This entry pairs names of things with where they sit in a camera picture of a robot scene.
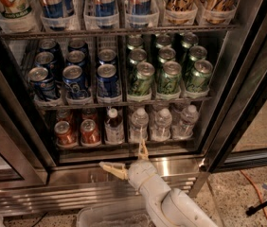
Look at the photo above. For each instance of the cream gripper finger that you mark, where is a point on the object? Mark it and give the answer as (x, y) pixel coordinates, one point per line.
(143, 151)
(117, 169)

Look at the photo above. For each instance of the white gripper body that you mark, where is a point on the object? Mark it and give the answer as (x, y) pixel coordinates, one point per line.
(139, 173)

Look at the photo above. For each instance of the dark drink bottle white cap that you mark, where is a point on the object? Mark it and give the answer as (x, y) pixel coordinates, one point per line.
(114, 127)

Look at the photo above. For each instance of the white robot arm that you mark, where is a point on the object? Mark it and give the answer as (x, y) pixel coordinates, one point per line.
(167, 207)

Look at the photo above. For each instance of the clear water bottle left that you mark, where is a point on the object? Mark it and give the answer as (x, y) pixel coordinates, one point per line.
(139, 125)

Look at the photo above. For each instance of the clear water bottle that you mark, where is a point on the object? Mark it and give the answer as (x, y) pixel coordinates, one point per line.
(183, 121)
(160, 127)
(139, 125)

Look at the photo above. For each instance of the clear water bottle middle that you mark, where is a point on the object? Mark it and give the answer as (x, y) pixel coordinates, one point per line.
(160, 127)

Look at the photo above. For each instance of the clear water bottle right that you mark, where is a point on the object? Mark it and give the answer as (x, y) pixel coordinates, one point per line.
(183, 121)

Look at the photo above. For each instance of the stainless steel fridge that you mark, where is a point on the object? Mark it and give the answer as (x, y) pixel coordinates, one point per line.
(37, 177)

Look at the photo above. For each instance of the clear plastic bin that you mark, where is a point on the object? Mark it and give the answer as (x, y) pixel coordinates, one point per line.
(127, 213)

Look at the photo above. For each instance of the red soda can front right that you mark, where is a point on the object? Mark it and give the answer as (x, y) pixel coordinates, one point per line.
(90, 135)

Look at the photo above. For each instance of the red soda can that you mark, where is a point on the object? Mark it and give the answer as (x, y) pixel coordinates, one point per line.
(66, 137)
(64, 115)
(90, 135)
(89, 113)

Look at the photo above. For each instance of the red soda can front left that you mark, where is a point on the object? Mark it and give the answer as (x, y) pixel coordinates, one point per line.
(66, 137)

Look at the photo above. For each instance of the red soda can back right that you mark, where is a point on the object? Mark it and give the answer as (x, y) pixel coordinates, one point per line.
(89, 113)

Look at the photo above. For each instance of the green can front left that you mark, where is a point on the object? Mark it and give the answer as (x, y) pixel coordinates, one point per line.
(141, 79)

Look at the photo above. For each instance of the green can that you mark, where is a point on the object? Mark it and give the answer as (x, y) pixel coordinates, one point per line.
(136, 56)
(169, 79)
(195, 53)
(134, 42)
(188, 40)
(141, 79)
(166, 54)
(199, 77)
(162, 41)

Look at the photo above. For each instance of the green can front middle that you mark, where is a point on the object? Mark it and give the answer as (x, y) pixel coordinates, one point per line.
(169, 79)

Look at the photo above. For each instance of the blue can front right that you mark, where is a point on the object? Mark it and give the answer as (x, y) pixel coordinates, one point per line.
(107, 81)

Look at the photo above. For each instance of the blue can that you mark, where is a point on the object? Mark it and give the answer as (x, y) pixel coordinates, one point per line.
(76, 57)
(47, 60)
(78, 44)
(74, 81)
(50, 45)
(107, 56)
(43, 84)
(107, 81)

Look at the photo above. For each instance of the red soda can back left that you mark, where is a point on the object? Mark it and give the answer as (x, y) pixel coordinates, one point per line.
(64, 115)

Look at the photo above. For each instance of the green can front right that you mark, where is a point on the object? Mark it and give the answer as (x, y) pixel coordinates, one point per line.
(199, 77)

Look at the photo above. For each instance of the green can middle left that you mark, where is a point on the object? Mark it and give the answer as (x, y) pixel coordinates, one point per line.
(136, 56)

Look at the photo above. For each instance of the green can middle centre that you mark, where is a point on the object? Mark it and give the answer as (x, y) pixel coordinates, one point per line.
(166, 54)

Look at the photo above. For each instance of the blue can middle right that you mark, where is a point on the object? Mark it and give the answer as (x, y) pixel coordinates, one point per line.
(107, 56)

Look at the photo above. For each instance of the blue can front middle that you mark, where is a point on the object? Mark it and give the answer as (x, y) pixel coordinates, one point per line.
(74, 81)

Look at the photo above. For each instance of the green can back left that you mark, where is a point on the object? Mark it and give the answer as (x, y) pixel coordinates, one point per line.
(134, 42)

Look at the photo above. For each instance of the green can middle right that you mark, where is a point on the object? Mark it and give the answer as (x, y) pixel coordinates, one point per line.
(195, 53)

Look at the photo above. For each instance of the green can back centre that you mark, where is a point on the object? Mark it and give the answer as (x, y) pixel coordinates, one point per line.
(162, 41)

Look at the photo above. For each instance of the blue can middle centre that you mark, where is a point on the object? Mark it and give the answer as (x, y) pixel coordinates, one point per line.
(76, 57)

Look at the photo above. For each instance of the black stand leg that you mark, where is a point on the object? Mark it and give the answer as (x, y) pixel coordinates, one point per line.
(253, 209)

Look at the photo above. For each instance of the blue can front left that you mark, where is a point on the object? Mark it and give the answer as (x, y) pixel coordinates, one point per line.
(43, 84)

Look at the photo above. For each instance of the green can back right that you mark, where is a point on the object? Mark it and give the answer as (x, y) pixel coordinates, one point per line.
(188, 40)

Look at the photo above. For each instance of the blue can back centre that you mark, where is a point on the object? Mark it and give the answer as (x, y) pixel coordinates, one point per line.
(78, 44)

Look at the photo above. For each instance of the blue can middle left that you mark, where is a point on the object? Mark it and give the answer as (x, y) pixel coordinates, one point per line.
(47, 60)

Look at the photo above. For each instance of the blue can back left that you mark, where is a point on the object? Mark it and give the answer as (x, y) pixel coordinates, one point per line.
(50, 45)

